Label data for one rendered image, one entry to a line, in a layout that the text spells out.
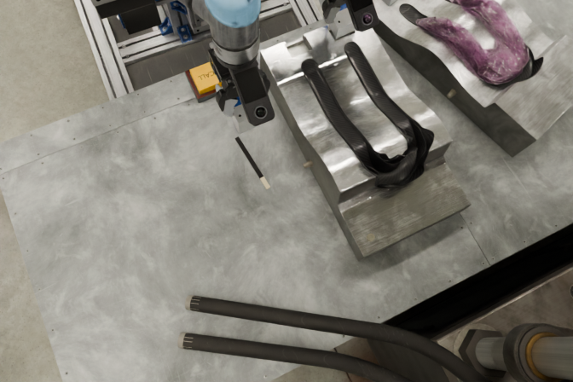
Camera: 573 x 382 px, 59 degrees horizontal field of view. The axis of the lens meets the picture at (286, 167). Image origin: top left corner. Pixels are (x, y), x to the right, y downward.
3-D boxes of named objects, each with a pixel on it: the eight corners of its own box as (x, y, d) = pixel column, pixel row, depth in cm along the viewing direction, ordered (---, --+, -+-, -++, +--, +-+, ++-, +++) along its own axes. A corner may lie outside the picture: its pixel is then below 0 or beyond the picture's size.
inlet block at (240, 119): (214, 82, 107) (211, 69, 102) (235, 73, 108) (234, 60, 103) (239, 134, 103) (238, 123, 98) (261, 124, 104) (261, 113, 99)
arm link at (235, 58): (268, 42, 77) (218, 60, 76) (267, 57, 82) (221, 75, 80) (247, 3, 80) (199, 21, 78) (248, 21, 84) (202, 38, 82)
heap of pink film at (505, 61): (408, 26, 119) (418, 6, 112) (456, -14, 124) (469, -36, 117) (491, 101, 114) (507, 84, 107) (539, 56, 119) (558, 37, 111)
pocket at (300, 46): (282, 50, 116) (282, 41, 113) (303, 43, 117) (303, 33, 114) (291, 66, 115) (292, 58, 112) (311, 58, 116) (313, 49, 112)
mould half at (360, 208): (259, 71, 120) (260, 39, 107) (355, 33, 125) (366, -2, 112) (358, 262, 107) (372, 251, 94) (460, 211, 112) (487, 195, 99)
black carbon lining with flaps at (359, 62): (295, 67, 113) (298, 44, 104) (357, 43, 116) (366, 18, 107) (369, 204, 104) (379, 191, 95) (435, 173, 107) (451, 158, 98)
